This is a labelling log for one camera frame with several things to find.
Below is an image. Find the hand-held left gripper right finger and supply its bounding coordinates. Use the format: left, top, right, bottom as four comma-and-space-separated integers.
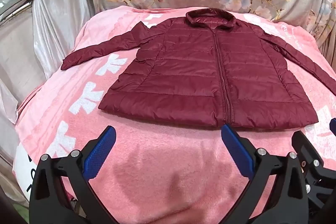
221, 124, 311, 224

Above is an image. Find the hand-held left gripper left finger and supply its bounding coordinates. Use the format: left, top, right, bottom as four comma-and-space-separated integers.
29, 125, 117, 224

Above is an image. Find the maroon puffer jacket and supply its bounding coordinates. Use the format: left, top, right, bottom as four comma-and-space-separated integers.
61, 9, 336, 129

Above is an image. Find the pink blanket with white bows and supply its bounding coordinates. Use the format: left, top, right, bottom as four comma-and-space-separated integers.
14, 5, 336, 224

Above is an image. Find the silver satin curtain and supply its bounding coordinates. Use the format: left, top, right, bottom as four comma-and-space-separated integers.
0, 0, 105, 130

